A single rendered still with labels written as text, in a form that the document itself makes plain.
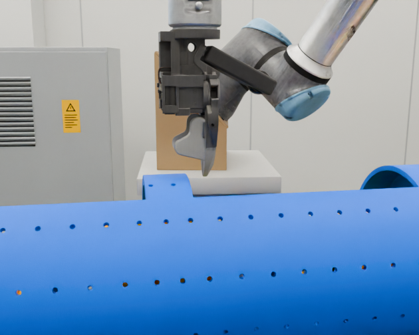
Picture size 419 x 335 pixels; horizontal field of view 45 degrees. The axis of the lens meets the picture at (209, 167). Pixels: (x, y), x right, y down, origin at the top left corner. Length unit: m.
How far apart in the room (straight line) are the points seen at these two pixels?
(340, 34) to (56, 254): 0.70
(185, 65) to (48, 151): 1.70
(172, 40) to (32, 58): 1.66
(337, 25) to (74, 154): 1.55
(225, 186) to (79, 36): 2.60
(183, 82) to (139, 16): 2.86
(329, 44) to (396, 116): 2.83
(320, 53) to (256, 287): 0.57
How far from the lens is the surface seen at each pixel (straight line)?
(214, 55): 0.72
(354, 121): 3.78
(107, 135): 2.31
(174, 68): 0.71
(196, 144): 0.72
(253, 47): 1.17
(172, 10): 0.72
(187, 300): 0.67
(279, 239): 0.68
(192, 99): 0.71
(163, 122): 1.16
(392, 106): 3.87
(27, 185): 2.43
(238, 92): 1.19
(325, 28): 1.07
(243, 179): 1.11
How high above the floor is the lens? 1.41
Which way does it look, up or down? 13 degrees down
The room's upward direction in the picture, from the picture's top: straight up
